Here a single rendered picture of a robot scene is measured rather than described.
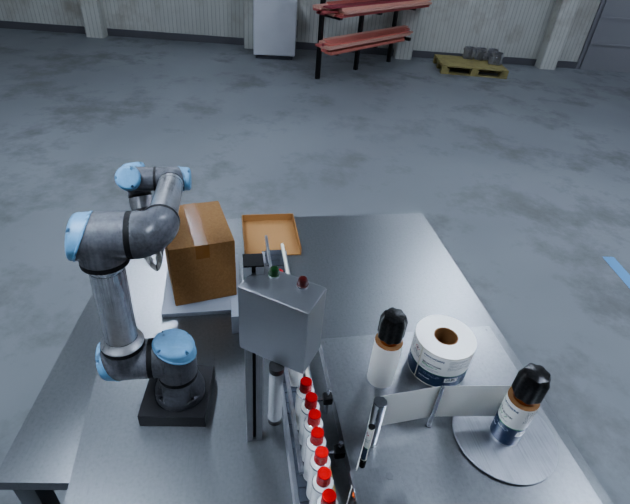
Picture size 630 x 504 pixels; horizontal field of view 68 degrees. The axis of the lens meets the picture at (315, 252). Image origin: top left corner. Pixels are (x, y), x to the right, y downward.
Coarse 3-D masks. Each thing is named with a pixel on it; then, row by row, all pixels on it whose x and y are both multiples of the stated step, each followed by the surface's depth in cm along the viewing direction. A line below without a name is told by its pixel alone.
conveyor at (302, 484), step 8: (272, 256) 206; (280, 256) 206; (272, 264) 201; (280, 264) 202; (304, 376) 155; (288, 408) 144; (288, 416) 142; (296, 456) 132; (296, 464) 130; (296, 472) 128; (304, 480) 127; (304, 488) 125; (304, 496) 123
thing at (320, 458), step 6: (318, 450) 112; (324, 450) 112; (312, 456) 115; (318, 456) 111; (324, 456) 111; (312, 462) 114; (318, 462) 112; (324, 462) 112; (330, 462) 114; (312, 468) 113; (318, 468) 113; (312, 474) 115; (306, 492) 123
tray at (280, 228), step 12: (252, 216) 235; (264, 216) 236; (276, 216) 237; (288, 216) 238; (252, 228) 231; (264, 228) 231; (276, 228) 232; (288, 228) 233; (252, 240) 222; (264, 240) 223; (276, 240) 224; (288, 240) 225; (252, 252) 215; (288, 252) 217; (300, 252) 216
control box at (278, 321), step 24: (240, 288) 99; (264, 288) 99; (288, 288) 99; (312, 288) 100; (240, 312) 103; (264, 312) 99; (288, 312) 96; (312, 312) 96; (240, 336) 107; (264, 336) 103; (288, 336) 100; (312, 336) 101; (288, 360) 104
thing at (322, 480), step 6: (324, 468) 108; (318, 474) 107; (324, 474) 107; (330, 474) 107; (312, 480) 110; (318, 480) 108; (324, 480) 107; (330, 480) 109; (312, 486) 110; (318, 486) 109; (324, 486) 108; (330, 486) 109; (312, 492) 111; (318, 492) 108; (312, 498) 112
